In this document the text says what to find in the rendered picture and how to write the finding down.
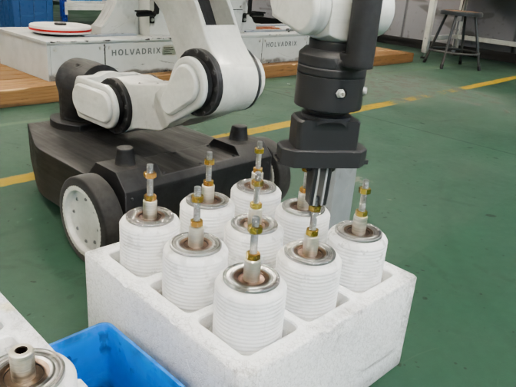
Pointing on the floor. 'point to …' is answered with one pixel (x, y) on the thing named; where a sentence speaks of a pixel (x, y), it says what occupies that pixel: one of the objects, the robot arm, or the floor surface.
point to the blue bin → (112, 359)
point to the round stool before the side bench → (461, 36)
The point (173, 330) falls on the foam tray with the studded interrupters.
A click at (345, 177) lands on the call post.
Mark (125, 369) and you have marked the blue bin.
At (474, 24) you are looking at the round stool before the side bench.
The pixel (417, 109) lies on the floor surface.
